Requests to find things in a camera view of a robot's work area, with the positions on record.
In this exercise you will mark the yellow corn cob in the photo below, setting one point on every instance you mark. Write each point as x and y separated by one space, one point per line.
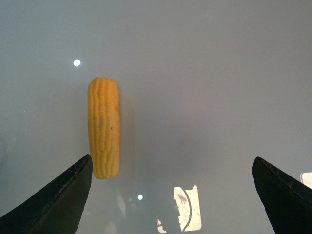
104 127

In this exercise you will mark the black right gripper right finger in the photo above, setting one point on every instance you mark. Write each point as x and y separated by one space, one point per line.
287 202

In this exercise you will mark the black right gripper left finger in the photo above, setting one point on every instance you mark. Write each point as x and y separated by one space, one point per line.
56 208

